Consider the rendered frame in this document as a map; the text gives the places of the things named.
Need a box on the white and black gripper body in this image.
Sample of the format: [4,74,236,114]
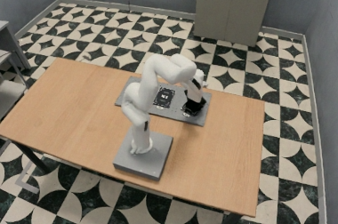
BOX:
[187,90,203,103]

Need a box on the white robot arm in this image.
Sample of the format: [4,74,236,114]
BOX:
[121,54,208,154]

